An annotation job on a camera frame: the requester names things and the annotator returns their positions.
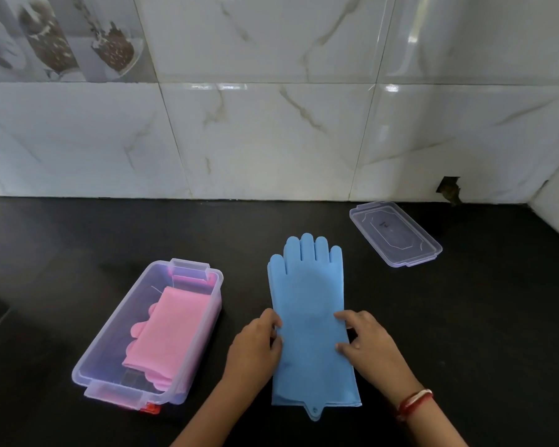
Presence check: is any person's left hand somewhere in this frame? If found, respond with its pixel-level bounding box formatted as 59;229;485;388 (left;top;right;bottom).
222;307;284;392

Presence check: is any person's right hand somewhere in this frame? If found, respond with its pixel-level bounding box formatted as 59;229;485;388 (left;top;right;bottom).
334;310;423;407

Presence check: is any transparent plastic lid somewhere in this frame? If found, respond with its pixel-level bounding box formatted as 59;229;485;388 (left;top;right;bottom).
348;201;444;269

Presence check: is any transparent plastic box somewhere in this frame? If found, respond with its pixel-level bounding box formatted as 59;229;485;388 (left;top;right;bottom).
71;258;225;415

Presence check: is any person's left forearm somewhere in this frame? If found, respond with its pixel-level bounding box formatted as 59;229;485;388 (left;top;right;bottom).
170;377;261;447

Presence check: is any dessert picture wall tile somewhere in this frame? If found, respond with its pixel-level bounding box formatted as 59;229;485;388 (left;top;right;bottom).
0;0;158;83

